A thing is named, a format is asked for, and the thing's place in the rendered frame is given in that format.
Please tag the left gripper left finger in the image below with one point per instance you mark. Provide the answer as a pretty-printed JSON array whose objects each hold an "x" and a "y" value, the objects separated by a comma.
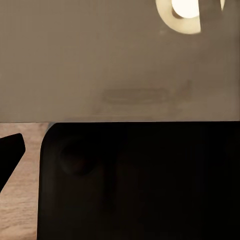
[{"x": 12, "y": 149}]

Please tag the coffee table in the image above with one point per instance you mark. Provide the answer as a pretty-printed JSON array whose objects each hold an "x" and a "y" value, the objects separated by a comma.
[{"x": 119, "y": 61}]

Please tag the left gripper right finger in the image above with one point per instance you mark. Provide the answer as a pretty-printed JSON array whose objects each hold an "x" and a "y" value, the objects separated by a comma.
[{"x": 232, "y": 148}]

